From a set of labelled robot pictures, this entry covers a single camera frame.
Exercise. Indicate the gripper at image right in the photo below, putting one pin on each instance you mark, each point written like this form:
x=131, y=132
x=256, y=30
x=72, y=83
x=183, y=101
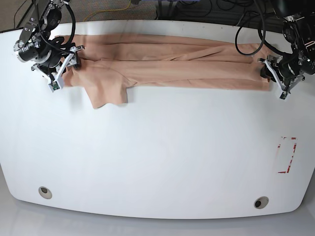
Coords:
x=287, y=73

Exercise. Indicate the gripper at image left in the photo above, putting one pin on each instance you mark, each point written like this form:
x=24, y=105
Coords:
x=55, y=66

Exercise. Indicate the peach t-shirt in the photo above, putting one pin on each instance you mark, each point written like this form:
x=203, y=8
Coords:
x=112, y=63

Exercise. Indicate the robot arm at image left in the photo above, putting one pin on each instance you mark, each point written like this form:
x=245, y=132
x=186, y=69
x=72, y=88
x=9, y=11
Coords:
x=34, y=43

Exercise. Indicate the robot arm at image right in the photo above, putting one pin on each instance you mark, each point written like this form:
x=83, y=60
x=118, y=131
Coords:
x=298, y=30

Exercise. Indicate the red tape rectangle marker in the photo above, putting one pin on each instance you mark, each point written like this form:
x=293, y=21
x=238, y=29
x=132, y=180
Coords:
x=285, y=154

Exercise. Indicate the right table grommet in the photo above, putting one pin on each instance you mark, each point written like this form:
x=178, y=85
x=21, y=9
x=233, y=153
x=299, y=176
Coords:
x=261, y=202

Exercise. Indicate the table grommet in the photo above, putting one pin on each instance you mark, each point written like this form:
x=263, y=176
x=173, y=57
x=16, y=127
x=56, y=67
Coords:
x=261, y=202
x=45, y=193

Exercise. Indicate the left table grommet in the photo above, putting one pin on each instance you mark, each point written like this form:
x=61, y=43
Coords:
x=45, y=193

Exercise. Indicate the wrist camera, image-right gripper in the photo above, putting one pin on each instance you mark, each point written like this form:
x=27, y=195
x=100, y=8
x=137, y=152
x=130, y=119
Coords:
x=284, y=94

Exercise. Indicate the wrist camera, image-left gripper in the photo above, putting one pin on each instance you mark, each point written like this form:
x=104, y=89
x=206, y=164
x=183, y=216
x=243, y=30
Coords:
x=56, y=84

